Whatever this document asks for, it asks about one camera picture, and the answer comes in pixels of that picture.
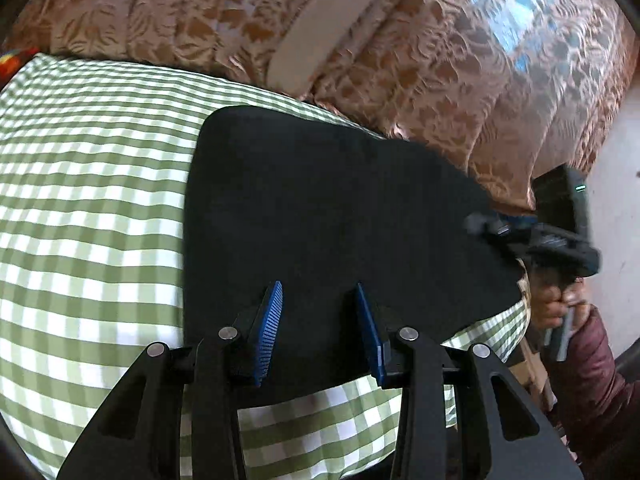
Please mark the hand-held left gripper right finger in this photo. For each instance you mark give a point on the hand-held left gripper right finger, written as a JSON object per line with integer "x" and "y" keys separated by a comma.
{"x": 369, "y": 335}

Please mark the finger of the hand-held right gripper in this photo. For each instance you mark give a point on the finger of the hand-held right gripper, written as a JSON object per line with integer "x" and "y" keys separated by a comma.
{"x": 482, "y": 222}

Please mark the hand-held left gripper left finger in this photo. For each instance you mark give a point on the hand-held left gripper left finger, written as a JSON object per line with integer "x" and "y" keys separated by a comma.
{"x": 267, "y": 330}

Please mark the black pants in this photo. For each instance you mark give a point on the black pants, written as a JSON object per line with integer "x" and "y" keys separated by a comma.
{"x": 325, "y": 210}

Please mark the person's right forearm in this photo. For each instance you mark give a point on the person's right forearm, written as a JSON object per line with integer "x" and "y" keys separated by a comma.
{"x": 595, "y": 375}

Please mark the person's right hand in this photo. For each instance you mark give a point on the person's right hand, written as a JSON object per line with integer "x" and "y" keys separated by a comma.
{"x": 550, "y": 306}

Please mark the green checked bed sheet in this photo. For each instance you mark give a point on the green checked bed sheet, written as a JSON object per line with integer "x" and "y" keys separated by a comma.
{"x": 90, "y": 210}

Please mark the beige curtain tie band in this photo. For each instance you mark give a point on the beige curtain tie band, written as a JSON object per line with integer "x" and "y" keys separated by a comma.
{"x": 325, "y": 25}

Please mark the brown leaf-patterned curtain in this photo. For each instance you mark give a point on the brown leaf-patterned curtain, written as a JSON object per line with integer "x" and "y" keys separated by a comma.
{"x": 200, "y": 15}

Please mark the red and blue printed cloth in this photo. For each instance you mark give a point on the red and blue printed cloth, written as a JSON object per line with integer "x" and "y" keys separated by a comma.
{"x": 15, "y": 60}

